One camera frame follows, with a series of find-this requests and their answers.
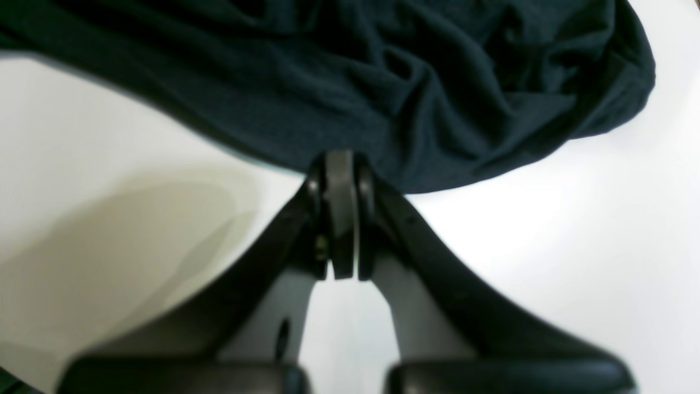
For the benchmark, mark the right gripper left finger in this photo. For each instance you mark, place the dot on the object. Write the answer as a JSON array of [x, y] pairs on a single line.
[[243, 332]]

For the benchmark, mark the dark navy t-shirt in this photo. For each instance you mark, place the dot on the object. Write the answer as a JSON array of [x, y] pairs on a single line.
[[437, 94]]

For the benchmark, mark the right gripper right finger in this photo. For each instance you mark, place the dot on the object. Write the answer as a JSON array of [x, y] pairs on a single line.
[[455, 333]]

